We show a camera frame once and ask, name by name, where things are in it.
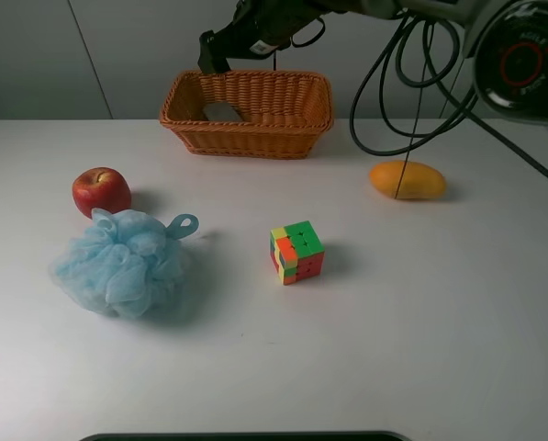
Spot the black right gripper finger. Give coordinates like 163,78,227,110
197,30,230,74

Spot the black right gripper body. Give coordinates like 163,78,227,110
211,0,329,60

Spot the grey felt eraser block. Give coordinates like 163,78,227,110
203,102,244,122

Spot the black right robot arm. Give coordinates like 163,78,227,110
198,1,548,124

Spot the orange wicker basket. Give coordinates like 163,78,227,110
159,71,334,160

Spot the multicoloured puzzle cube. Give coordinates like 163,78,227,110
270,220,325,286

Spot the red apple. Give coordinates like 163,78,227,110
72,167,132,218

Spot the light blue bath pouf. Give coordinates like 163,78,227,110
50,209,199,319

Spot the yellow mango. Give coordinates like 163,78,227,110
369,161,447,200

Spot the thin black hanging cable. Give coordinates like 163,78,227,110
395,17,433,201

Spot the black looped cable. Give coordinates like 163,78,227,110
349,8,548,192

